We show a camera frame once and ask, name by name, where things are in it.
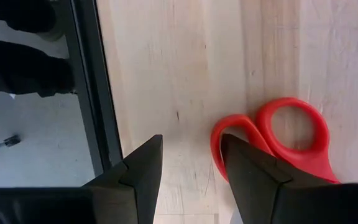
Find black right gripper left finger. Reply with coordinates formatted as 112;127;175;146
84;134;163;224

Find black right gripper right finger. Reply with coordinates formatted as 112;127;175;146
221;133;341;224

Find red handled scissors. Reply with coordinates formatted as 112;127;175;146
209;96;341;185

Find person's foot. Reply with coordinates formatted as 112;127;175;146
0;0;57;34
0;33;76;98

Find black aluminium frame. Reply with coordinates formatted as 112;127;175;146
63;0;124;178

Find white cable black plug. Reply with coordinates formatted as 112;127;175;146
0;134;22;152

